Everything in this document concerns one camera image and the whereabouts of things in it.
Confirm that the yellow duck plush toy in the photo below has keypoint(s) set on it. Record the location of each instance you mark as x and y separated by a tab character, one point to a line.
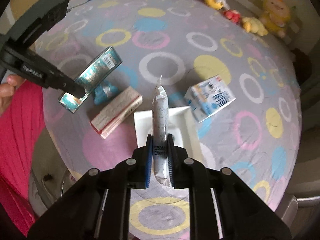
254	25

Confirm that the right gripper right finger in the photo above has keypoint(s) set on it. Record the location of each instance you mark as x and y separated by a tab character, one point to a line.
221	205

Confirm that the person left hand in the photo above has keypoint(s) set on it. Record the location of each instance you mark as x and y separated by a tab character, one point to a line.
7	91

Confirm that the large yellow plush doll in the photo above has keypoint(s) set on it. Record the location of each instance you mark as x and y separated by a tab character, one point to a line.
276	15

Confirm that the teal toothpaste box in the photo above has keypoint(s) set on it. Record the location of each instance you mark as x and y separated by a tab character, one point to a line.
96	72

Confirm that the white plastic tray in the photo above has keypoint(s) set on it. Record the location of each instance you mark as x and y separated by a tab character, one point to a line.
181	124

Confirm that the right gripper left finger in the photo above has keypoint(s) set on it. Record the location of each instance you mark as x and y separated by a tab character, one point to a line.
97	206

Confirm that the small red plush toy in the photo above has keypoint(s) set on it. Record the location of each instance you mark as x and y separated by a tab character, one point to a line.
232	15

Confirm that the blue white milk carton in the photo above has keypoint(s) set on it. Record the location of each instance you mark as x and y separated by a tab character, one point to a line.
208	97

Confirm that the grey plastic bin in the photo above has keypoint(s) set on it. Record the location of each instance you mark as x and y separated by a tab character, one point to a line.
289	204

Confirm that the blue foil snack wrapper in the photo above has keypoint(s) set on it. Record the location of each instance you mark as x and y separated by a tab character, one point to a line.
105	92

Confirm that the grey circle-patterned bed sheet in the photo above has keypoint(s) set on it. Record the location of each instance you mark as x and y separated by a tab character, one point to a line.
185	42

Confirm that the yellow round plush toy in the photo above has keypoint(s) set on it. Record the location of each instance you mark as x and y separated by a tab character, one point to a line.
215	4

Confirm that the red white medicine box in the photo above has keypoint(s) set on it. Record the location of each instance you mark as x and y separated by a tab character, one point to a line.
113	114

